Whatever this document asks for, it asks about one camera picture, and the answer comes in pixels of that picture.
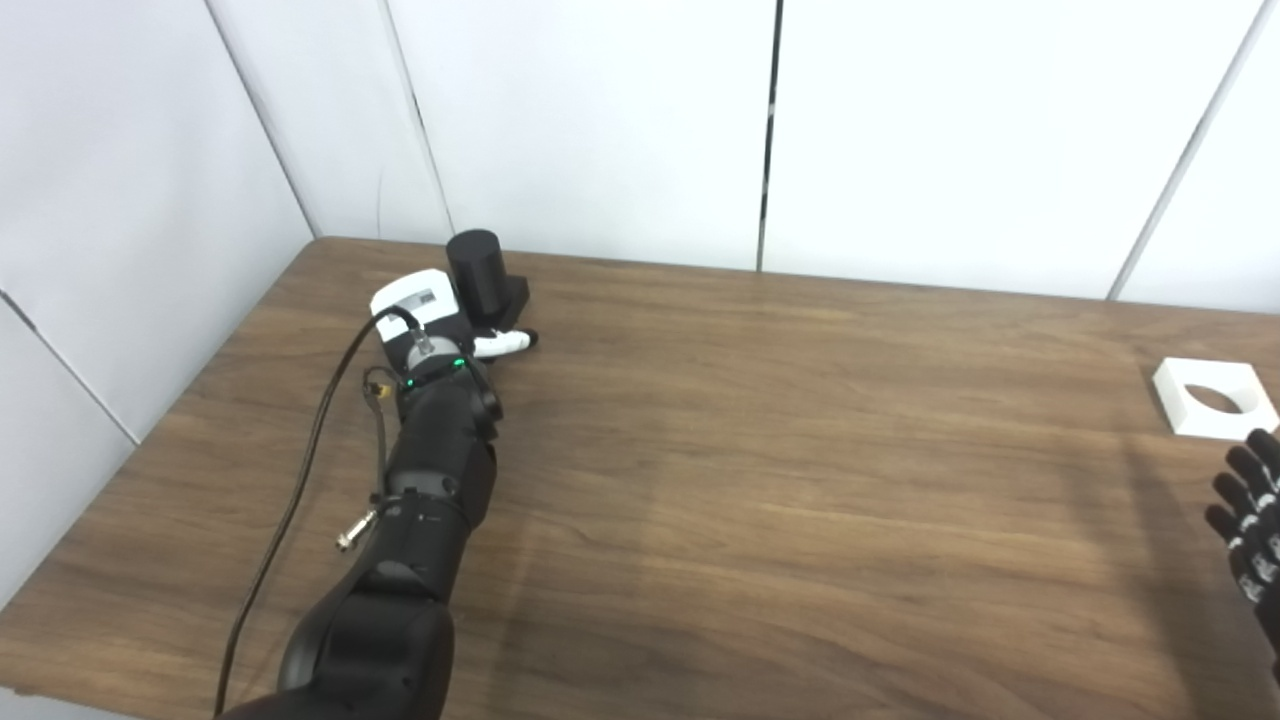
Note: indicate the silver plug on left arm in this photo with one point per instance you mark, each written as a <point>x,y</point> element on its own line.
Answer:
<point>356,530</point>

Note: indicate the white square piece with hole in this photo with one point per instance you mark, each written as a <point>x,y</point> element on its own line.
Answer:
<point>1185,405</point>

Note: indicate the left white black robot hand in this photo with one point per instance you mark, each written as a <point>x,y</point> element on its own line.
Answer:
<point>415,295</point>

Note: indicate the black cylinder peg with base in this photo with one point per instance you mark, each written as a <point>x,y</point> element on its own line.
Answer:
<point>478,275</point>

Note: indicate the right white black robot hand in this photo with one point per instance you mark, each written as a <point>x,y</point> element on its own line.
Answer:
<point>1258,520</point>

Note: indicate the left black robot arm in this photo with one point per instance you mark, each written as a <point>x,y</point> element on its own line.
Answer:
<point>440,450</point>

